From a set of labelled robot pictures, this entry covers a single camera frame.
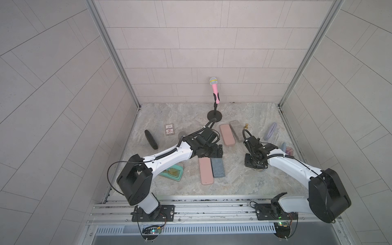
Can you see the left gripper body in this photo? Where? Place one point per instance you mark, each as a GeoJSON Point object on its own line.
{"type": "Point", "coordinates": [211, 151]}

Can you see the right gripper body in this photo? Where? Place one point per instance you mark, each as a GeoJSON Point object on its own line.
{"type": "Point", "coordinates": [250, 162]}

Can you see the pink grey case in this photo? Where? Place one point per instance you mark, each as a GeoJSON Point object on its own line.
{"type": "Point", "coordinates": [227, 135]}

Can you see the clear case pink glasses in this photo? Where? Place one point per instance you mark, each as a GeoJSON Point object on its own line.
{"type": "Point", "coordinates": [286, 149]}

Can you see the mint case yellow glasses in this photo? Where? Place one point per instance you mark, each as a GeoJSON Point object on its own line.
{"type": "Point", "coordinates": [175, 173]}

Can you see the brown black glasses case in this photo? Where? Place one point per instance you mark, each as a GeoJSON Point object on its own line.
{"type": "Point", "coordinates": [151, 140]}

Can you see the beige case with glasses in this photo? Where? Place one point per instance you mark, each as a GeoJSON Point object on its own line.
{"type": "Point", "coordinates": [182, 134]}

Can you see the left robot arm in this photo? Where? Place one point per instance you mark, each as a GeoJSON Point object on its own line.
{"type": "Point", "coordinates": [136, 178]}

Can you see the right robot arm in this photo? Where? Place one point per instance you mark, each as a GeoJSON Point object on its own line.
{"type": "Point", "coordinates": [327, 197]}

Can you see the grey purple glasses case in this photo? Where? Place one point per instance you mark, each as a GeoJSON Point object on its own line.
{"type": "Point", "coordinates": [270, 132]}

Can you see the playing card box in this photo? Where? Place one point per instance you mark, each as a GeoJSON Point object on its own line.
{"type": "Point", "coordinates": [169, 129]}

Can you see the pink toy microphone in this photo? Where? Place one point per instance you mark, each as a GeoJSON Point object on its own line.
{"type": "Point", "coordinates": [213, 83]}

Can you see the right circuit board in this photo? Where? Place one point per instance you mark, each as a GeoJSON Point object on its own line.
{"type": "Point", "coordinates": [282, 230]}

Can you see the circuit board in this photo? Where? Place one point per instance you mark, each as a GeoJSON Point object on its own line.
{"type": "Point", "coordinates": [282, 230]}
{"type": "Point", "coordinates": [152, 230]}

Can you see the left circuit board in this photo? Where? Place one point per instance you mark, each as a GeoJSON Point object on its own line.
{"type": "Point", "coordinates": [152, 230]}

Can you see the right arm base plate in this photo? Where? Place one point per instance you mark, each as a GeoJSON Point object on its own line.
{"type": "Point", "coordinates": [266, 212]}

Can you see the aluminium mounting rail frame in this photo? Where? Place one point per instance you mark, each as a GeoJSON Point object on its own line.
{"type": "Point", "coordinates": [206, 220]}

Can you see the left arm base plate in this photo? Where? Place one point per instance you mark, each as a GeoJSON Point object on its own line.
{"type": "Point", "coordinates": [161, 214]}

